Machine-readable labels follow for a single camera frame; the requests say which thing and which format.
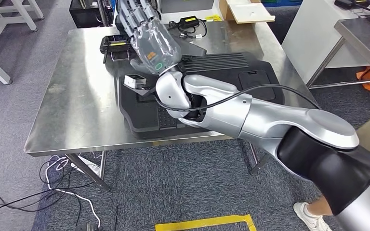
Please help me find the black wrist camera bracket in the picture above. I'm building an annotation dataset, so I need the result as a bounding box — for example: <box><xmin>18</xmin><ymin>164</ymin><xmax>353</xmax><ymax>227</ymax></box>
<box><xmin>133</xmin><ymin>85</ymin><xmax>160</xmax><ymax>99</ymax></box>

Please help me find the large black moulded panel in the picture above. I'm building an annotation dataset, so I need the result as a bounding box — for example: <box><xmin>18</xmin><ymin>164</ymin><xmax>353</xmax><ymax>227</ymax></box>
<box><xmin>117</xmin><ymin>51</ymin><xmax>285</xmax><ymax>140</ymax></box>

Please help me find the cardboard box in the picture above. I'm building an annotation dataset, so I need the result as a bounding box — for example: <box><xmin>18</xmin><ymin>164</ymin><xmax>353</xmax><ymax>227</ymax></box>
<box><xmin>218</xmin><ymin>0</ymin><xmax>276</xmax><ymax>25</ymax></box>

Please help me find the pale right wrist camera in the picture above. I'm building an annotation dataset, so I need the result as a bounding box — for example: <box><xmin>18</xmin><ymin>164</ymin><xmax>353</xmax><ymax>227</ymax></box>
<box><xmin>123</xmin><ymin>74</ymin><xmax>147</xmax><ymax>90</ymax></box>

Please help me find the white floor cable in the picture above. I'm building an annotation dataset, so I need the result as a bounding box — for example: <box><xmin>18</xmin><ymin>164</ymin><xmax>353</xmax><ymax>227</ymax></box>
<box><xmin>44</xmin><ymin>155</ymin><xmax>102</xmax><ymax>231</ymax></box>

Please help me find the white cabinet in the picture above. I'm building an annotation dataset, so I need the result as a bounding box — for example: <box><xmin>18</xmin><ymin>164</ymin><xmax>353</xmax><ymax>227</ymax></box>
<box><xmin>281</xmin><ymin>0</ymin><xmax>370</xmax><ymax>85</ymax></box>

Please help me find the black charger yellow label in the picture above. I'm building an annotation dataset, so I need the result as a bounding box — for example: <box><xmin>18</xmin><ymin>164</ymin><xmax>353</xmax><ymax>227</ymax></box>
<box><xmin>167</xmin><ymin>16</ymin><xmax>208</xmax><ymax>39</ymax></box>
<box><xmin>334</xmin><ymin>0</ymin><xmax>370</xmax><ymax>13</ymax></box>

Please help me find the black equipment box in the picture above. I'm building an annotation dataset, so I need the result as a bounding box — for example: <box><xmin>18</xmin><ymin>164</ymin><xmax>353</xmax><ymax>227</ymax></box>
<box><xmin>69</xmin><ymin>0</ymin><xmax>115</xmax><ymax>29</ymax></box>

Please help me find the white power strip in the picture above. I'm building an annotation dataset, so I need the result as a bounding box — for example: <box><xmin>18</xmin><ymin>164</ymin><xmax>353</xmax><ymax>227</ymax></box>
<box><xmin>71</xmin><ymin>156</ymin><xmax>102</xmax><ymax>177</ymax></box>

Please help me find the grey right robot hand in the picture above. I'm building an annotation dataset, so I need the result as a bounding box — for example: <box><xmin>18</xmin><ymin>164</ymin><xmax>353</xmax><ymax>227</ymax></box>
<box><xmin>116</xmin><ymin>0</ymin><xmax>183</xmax><ymax>77</ymax></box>

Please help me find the grey box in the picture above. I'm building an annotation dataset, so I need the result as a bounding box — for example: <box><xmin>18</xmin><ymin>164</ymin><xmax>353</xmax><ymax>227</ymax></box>
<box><xmin>159</xmin><ymin>0</ymin><xmax>215</xmax><ymax>14</ymax></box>

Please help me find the yellow floor tape square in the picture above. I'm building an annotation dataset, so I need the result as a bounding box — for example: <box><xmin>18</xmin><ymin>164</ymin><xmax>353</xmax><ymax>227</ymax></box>
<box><xmin>155</xmin><ymin>214</ymin><xmax>258</xmax><ymax>231</ymax></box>

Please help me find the stainless steel table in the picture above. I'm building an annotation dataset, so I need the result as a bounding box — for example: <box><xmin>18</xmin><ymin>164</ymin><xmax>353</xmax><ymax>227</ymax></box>
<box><xmin>333</xmin><ymin>17</ymin><xmax>370</xmax><ymax>90</ymax></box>
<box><xmin>24</xmin><ymin>20</ymin><xmax>320</xmax><ymax>192</ymax></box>

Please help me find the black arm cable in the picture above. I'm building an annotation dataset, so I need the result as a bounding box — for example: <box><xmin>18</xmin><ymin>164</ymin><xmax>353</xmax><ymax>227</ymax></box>
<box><xmin>152</xmin><ymin>84</ymin><xmax>320</xmax><ymax>113</ymax></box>

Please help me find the person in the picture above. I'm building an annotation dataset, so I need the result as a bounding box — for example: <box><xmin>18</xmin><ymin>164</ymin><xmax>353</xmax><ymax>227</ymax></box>
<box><xmin>292</xmin><ymin>194</ymin><xmax>334</xmax><ymax>231</ymax></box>

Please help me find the black floor cable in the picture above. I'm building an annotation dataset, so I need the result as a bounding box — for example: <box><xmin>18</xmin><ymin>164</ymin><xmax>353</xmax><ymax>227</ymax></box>
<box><xmin>0</xmin><ymin>156</ymin><xmax>94</xmax><ymax>218</ymax></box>

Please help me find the black remote controller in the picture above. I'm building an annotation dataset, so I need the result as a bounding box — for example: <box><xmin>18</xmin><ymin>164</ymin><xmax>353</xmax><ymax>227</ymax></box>
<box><xmin>99</xmin><ymin>34</ymin><xmax>132</xmax><ymax>64</ymax></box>

